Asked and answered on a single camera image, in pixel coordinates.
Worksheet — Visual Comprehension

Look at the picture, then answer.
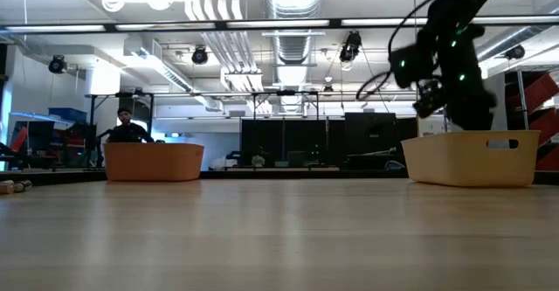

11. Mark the blue storage bin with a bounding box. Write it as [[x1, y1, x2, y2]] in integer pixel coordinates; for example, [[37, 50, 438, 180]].
[[48, 107, 87, 123]]

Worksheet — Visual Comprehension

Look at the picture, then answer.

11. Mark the black partition screen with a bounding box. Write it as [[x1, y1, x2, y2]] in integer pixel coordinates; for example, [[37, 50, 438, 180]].
[[239, 112, 418, 170]]

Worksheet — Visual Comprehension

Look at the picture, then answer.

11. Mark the black ceiling spotlight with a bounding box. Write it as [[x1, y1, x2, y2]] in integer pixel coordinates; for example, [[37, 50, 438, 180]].
[[505, 44, 527, 60], [190, 45, 210, 66], [339, 31, 362, 64], [47, 54, 67, 74]]

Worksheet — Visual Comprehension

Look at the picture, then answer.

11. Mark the red storage crate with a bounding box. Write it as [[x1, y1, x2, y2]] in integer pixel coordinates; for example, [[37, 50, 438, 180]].
[[521, 72, 559, 114]]

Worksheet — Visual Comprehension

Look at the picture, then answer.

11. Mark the orange plastic bin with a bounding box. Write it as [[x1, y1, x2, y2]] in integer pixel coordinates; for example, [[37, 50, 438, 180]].
[[103, 142, 205, 183]]

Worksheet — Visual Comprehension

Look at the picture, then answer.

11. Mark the silver ventilation duct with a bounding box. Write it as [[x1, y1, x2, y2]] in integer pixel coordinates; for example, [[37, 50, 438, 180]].
[[264, 0, 327, 67]]

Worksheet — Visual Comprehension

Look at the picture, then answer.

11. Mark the person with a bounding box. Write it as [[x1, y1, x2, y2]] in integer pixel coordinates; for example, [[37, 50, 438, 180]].
[[94, 107, 156, 145]]

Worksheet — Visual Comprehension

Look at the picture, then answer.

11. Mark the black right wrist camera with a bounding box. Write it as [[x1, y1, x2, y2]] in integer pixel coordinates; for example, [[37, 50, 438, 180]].
[[412, 79, 445, 119]]

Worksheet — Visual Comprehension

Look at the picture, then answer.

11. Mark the black overhead crossbar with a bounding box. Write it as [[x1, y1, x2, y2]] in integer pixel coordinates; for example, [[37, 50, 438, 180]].
[[0, 16, 559, 33]]

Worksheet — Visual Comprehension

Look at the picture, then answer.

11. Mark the yellow plastic bin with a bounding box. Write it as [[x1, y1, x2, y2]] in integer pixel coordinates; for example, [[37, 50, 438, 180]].
[[400, 128, 542, 189]]

